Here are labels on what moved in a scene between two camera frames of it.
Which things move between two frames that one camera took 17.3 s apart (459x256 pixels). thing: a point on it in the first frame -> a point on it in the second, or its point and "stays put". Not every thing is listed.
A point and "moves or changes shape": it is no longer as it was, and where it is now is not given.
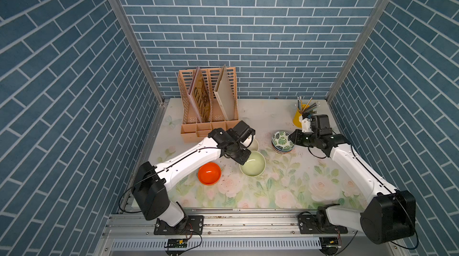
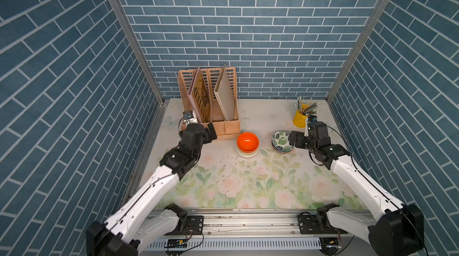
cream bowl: (254, 146) moves or changes shape
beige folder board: (222, 91) stays put
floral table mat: (282, 173) stays put
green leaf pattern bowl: (280, 140) stays put
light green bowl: (254, 165) moves or changes shape
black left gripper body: (239, 154) -> (205, 137)
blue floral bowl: (282, 152) stays put
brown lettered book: (199, 96) stays put
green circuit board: (177, 243) stays put
